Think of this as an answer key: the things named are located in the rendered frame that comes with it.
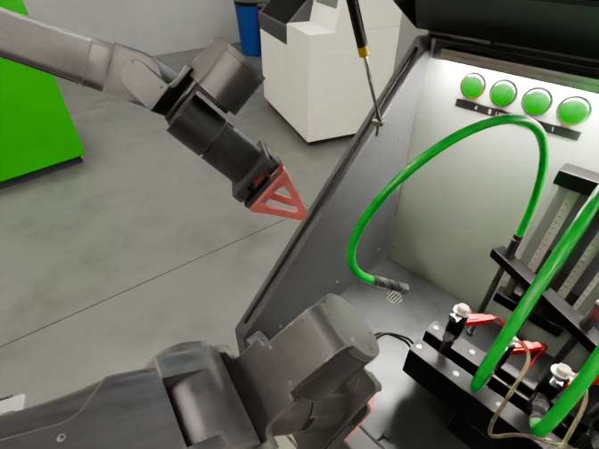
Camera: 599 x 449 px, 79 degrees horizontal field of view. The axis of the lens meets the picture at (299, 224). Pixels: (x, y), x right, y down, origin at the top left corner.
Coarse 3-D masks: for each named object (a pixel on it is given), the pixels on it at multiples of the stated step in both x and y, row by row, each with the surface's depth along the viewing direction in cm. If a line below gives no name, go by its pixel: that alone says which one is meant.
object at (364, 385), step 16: (352, 384) 34; (368, 384) 33; (336, 400) 32; (352, 400) 33; (368, 400) 33; (320, 416) 31; (336, 416) 33; (352, 416) 33; (304, 432) 31; (320, 432) 34; (336, 432) 33; (304, 448) 35; (320, 448) 34
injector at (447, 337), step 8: (456, 312) 64; (448, 320) 67; (464, 320) 64; (448, 328) 67; (456, 328) 65; (448, 336) 65; (456, 336) 67; (448, 344) 69; (440, 352) 72; (448, 352) 71
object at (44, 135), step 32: (0, 0) 241; (0, 64) 255; (0, 96) 263; (32, 96) 276; (0, 128) 271; (32, 128) 285; (64, 128) 301; (0, 160) 280; (32, 160) 295; (64, 160) 312
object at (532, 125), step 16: (464, 128) 49; (480, 128) 49; (448, 144) 49; (544, 144) 57; (416, 160) 49; (544, 160) 59; (400, 176) 50; (544, 176) 62; (384, 192) 50; (368, 208) 52; (528, 208) 67; (528, 224) 69; (352, 240) 54; (352, 256) 56; (352, 272) 58
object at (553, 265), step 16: (592, 192) 44; (592, 208) 42; (576, 224) 42; (560, 240) 42; (576, 240) 41; (560, 256) 41; (544, 272) 41; (544, 288) 41; (528, 304) 41; (512, 320) 42; (512, 336) 42; (496, 352) 43; (480, 368) 45; (480, 384) 46
